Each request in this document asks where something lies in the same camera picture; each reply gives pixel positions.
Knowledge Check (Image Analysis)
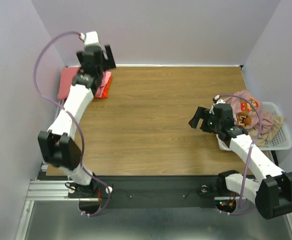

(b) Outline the dusty rose t shirt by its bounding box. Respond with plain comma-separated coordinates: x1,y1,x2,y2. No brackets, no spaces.
57,66,79,101

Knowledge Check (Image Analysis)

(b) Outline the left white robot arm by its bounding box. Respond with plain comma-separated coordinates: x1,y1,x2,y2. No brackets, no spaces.
37,43,116,197

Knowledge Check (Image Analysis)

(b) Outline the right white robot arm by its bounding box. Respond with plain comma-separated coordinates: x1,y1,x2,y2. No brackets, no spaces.
189,103,292,220

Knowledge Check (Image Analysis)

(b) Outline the folded pink t shirt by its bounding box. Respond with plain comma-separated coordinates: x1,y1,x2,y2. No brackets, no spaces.
95,70,112,97

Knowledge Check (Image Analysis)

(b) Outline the mauve pixel print t shirt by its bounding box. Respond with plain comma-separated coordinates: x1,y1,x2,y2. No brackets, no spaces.
224,90,274,134

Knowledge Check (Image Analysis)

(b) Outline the folded orange t shirt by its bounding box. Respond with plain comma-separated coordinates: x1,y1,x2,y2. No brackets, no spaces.
93,75,113,99

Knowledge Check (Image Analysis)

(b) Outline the beige t shirt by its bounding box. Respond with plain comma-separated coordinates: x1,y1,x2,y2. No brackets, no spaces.
255,114,285,148

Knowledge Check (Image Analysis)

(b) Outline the white plastic laundry basket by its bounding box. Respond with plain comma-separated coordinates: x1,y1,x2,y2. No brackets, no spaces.
216,101,292,152

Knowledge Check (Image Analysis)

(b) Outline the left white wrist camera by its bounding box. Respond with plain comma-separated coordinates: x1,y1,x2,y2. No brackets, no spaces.
79,31,101,47

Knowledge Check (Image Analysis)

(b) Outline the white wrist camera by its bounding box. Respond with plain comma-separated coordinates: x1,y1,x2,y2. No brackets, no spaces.
210,95,225,111
79,31,101,47

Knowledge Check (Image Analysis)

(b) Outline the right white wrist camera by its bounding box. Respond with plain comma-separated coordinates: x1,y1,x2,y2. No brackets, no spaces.
210,95,225,111

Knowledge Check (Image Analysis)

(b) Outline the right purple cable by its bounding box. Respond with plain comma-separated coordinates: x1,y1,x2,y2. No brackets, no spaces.
215,93,263,216

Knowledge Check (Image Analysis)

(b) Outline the purple cable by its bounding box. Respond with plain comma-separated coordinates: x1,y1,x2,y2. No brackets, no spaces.
215,93,263,216
33,30,113,218

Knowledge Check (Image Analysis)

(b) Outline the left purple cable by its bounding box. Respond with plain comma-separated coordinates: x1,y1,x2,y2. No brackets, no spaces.
33,30,113,218

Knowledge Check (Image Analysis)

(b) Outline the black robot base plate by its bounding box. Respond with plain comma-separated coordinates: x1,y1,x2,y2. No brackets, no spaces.
65,175,239,211

